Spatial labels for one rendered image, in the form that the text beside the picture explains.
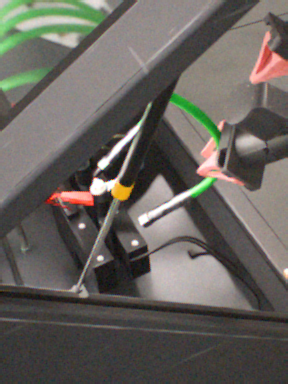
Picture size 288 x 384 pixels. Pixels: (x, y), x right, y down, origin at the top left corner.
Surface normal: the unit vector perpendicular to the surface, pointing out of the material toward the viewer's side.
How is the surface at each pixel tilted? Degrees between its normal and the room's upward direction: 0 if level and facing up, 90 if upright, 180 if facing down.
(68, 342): 90
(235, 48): 0
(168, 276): 0
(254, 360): 90
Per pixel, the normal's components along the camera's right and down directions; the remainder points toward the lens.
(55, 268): -0.09, -0.65
